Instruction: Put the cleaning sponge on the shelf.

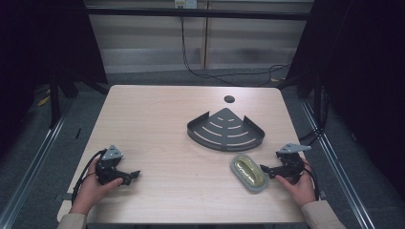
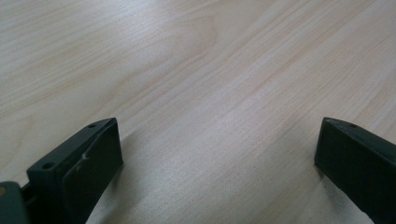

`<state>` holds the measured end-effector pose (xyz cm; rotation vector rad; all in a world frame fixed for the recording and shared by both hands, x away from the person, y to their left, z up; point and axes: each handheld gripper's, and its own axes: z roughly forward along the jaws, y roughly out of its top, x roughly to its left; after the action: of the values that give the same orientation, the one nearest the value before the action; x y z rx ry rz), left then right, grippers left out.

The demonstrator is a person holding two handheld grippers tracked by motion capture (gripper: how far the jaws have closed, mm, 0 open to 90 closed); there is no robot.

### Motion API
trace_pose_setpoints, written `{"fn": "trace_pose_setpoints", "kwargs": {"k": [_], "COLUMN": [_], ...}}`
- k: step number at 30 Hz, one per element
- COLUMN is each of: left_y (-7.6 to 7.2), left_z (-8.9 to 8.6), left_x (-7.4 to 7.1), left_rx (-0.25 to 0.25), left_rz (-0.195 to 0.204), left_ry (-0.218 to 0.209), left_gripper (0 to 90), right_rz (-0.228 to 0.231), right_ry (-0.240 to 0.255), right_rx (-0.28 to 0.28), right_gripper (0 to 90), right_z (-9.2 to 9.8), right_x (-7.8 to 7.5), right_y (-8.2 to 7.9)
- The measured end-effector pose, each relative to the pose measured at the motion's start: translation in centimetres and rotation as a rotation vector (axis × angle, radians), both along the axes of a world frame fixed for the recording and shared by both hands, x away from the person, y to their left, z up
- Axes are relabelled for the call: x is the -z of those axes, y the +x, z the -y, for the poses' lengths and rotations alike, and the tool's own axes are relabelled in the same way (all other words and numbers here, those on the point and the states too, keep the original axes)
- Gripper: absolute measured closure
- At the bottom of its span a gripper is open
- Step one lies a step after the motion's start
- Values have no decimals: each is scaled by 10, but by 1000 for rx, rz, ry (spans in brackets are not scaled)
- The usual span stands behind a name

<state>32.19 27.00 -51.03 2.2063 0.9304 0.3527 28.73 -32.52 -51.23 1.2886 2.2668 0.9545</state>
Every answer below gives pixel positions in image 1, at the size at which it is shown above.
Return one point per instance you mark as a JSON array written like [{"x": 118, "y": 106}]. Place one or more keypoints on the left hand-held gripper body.
[{"x": 108, "y": 165}]

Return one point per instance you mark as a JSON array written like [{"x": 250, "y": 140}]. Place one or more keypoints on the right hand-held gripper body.
[{"x": 289, "y": 163}]

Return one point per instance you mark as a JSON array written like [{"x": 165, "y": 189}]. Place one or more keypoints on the dark grey corner shelf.
[{"x": 226, "y": 132}]

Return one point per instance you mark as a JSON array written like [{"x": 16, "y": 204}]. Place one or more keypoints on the person's right hand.
[{"x": 297, "y": 187}]

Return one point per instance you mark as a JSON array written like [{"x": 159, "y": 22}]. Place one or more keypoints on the person's left hand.
[{"x": 92, "y": 187}]

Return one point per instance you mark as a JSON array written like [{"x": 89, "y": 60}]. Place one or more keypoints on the black metal stand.
[{"x": 54, "y": 101}]

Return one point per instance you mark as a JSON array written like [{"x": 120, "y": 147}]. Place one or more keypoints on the black curtain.
[
  {"x": 359, "y": 79},
  {"x": 44, "y": 47}
]

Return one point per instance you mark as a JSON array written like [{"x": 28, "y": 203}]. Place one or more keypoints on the aluminium floor rail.
[
  {"x": 30, "y": 165},
  {"x": 340, "y": 165}
]

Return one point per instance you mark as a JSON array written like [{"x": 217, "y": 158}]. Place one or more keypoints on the black metal frame bar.
[{"x": 197, "y": 13}]

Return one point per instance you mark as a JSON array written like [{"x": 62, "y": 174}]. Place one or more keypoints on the white wall socket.
[{"x": 185, "y": 4}]

